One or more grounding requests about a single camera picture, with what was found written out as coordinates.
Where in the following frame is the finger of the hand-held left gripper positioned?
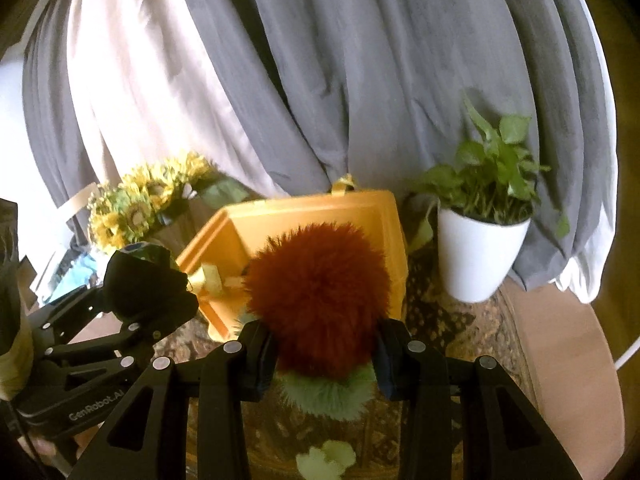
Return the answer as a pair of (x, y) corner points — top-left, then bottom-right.
(24, 287), (118, 343)
(44, 317), (173, 378)

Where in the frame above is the light green flower plush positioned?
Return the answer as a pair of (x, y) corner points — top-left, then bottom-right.
(295, 440), (357, 480)

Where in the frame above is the blue cloth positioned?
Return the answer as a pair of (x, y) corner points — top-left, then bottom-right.
(42, 252), (108, 306)

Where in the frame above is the white sheer curtain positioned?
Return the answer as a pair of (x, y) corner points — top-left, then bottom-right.
(550, 247), (616, 305)

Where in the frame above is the beige curtain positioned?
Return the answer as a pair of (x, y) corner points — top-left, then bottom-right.
(65, 0), (331, 201)

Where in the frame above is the green potted plant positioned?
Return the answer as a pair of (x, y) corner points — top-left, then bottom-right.
(405, 92), (571, 256)

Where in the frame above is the grey-green ribbed vase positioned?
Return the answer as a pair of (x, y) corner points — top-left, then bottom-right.
(149, 210), (211, 261)

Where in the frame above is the sunflower bouquet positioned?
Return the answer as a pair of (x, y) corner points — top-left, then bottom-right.
(86, 151), (251, 253)

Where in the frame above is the grey curtain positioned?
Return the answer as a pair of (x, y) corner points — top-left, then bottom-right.
(170, 0), (618, 306)
(21, 0), (101, 211)

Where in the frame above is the red and green furry plush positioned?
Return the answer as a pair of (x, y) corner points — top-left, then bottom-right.
(241, 221), (392, 422)

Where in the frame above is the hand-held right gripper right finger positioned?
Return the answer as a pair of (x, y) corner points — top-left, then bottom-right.
(372, 317), (585, 480)

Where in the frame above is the black plush with green face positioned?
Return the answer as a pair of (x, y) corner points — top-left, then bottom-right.
(102, 242), (199, 333)

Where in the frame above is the patterned fringed table cloth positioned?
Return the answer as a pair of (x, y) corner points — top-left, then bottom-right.
(150, 255), (543, 480)

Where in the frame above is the white plant pot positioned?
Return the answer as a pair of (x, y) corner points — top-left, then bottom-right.
(436, 206), (534, 304)

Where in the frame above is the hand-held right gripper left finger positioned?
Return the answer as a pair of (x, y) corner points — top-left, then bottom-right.
(65, 319), (277, 480)

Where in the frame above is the orange basket with yellow handles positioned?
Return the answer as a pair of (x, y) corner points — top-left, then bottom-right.
(175, 174), (409, 345)

